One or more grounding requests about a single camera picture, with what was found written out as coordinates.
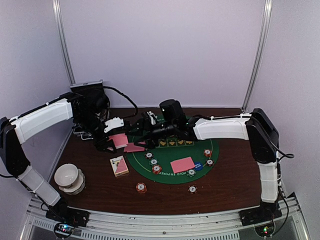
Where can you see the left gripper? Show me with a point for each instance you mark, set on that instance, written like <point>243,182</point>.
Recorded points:
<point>101,146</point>

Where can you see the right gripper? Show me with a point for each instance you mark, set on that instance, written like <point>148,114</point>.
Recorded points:
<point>142,124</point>

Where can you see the red-backed playing card deck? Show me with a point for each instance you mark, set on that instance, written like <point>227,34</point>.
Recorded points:
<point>119,140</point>

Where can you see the dealt red-backed card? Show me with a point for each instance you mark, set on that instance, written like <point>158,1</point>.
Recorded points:
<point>131,148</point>

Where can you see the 100 chips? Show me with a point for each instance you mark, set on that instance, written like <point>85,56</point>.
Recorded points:
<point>149,155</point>

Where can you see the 20 chips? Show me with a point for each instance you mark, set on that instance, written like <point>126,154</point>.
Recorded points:
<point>153,162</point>

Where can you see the red chips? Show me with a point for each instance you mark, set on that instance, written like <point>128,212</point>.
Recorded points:
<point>156,169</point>

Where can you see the dealt cards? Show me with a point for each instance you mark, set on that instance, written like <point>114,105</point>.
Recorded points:
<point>182,165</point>

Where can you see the red 5 chip stack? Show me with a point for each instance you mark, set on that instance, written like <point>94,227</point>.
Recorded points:
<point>141,188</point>

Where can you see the green chips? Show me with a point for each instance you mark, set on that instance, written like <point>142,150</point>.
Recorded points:
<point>191,173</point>

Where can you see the blue small blind button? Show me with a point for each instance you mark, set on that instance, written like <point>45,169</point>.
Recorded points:
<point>198,166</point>

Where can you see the red chips mat edge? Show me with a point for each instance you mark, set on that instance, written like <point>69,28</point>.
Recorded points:
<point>207,153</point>

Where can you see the orange black 100 chip stack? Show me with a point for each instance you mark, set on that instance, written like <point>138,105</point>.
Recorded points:
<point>209,162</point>

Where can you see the placed 100 chip stack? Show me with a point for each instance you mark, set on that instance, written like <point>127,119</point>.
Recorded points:
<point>192,189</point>

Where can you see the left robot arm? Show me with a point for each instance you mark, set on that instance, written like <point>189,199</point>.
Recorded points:
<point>16,131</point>

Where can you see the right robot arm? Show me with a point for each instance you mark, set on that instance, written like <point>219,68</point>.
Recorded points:
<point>254,127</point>

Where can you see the card deck box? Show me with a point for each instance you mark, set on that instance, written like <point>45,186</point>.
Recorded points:
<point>119,166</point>

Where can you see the aluminium poker case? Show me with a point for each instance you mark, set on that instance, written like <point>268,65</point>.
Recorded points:
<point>86,86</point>

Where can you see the round green poker mat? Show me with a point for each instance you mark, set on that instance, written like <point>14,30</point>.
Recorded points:
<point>168,150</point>

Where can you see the white ceramic bowl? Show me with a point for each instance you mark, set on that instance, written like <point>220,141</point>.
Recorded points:
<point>66,176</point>

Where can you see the stacked white bowls below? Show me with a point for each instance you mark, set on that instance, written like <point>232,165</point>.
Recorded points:
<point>75,187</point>

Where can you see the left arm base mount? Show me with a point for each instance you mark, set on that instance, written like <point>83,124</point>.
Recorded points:
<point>73,217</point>

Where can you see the front aluminium rail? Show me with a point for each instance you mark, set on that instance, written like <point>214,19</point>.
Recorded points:
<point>224,225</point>

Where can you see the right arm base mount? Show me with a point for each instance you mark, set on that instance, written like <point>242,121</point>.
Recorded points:
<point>258,215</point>

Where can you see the left aluminium frame post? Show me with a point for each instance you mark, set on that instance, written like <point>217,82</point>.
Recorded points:
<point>63,43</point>

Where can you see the aluminium frame post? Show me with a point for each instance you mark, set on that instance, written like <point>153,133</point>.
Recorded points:
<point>264,31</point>
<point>63,43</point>

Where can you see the right aluminium frame post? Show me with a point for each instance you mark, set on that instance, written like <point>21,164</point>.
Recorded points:
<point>264,31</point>

